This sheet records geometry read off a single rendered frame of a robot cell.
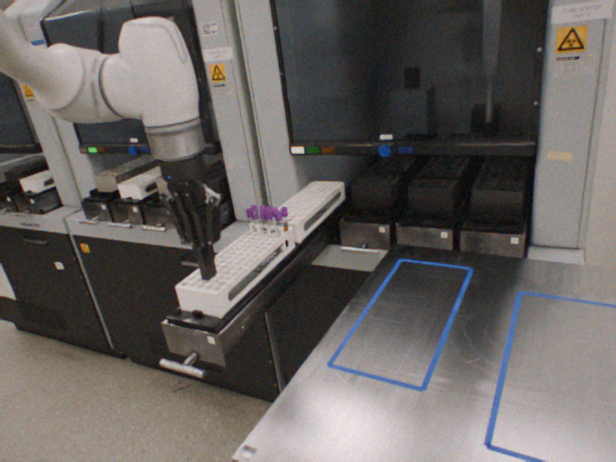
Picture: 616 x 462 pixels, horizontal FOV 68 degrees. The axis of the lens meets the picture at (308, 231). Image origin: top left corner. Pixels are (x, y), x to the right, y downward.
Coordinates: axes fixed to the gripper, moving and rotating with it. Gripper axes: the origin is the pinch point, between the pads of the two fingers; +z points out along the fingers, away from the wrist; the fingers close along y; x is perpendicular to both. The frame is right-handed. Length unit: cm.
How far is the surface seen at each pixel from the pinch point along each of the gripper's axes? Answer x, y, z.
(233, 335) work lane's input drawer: 4.8, -6.7, 12.4
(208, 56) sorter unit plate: -51, 30, -33
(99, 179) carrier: -50, 89, 4
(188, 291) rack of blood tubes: 4.8, 1.5, 4.2
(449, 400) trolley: 12.0, -46.7, 8.4
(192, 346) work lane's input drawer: 8.5, 0.1, 13.5
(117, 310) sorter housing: -42, 93, 56
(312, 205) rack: -38.5, -3.2, 4.2
